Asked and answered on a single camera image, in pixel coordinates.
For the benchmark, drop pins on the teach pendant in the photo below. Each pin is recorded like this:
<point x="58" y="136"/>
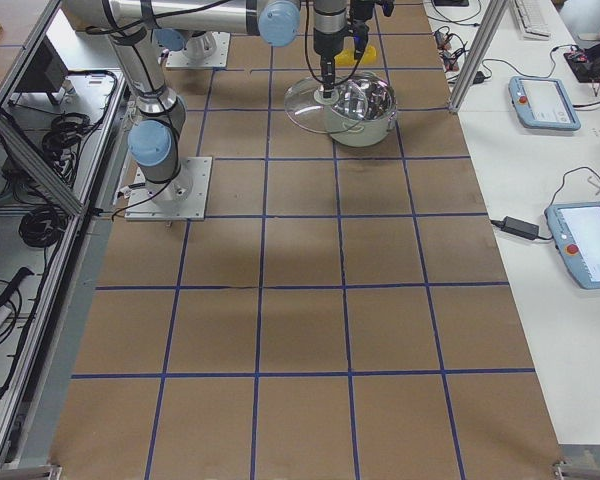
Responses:
<point x="543" y="104"/>
<point x="575" y="228"/>

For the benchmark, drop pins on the near teach pendant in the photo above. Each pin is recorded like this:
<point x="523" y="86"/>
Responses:
<point x="575" y="228"/>

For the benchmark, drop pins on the black power adapter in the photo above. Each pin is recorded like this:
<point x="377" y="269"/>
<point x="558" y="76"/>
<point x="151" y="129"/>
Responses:
<point x="520" y="228"/>

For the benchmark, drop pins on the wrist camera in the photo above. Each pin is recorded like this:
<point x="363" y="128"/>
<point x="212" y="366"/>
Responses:
<point x="359" y="31"/>

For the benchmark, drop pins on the pale green steel pot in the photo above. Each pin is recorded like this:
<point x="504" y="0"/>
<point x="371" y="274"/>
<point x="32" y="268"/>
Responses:
<point x="380" y="122"/>

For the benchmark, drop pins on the small usb hub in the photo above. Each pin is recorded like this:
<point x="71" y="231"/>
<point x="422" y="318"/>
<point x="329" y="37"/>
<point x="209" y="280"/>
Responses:
<point x="450" y="59"/>
<point x="442" y="38"/>

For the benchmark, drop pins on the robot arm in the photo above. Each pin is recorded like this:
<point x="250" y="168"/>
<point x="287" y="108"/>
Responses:
<point x="133" y="42"/>
<point x="177" y="24"/>

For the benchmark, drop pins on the aluminium frame post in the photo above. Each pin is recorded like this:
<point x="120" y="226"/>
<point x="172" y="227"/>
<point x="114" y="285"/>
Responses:
<point x="479" y="47"/>

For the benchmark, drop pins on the far teach pendant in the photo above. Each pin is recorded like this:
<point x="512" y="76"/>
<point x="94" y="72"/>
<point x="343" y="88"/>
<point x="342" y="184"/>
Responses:
<point x="543" y="104"/>

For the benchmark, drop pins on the glass pot lid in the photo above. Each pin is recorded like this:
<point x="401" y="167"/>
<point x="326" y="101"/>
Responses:
<point x="320" y="105"/>

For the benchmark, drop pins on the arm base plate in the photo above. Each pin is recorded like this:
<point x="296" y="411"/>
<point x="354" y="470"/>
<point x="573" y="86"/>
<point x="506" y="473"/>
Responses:
<point x="184" y="198"/>
<point x="195" y="50"/>

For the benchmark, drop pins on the yellow corn cob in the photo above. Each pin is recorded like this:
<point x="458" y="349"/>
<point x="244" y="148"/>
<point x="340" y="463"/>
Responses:
<point x="347" y="58"/>

